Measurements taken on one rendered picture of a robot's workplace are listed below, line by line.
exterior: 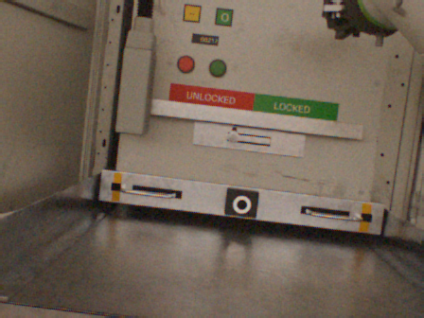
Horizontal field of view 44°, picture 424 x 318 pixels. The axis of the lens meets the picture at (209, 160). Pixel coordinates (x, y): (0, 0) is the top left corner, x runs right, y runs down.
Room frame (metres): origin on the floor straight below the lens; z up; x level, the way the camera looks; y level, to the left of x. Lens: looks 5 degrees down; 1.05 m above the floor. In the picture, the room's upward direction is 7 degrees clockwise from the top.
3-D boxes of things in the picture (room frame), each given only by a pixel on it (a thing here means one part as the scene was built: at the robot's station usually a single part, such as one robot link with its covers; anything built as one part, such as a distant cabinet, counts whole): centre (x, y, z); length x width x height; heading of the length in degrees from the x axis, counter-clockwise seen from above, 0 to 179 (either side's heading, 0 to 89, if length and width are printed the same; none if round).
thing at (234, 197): (0.96, -0.07, 0.90); 0.06 x 0.03 x 0.05; 90
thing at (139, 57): (0.92, 0.14, 1.09); 0.08 x 0.05 x 0.17; 0
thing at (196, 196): (1.00, -0.07, 0.89); 0.54 x 0.05 x 0.06; 90
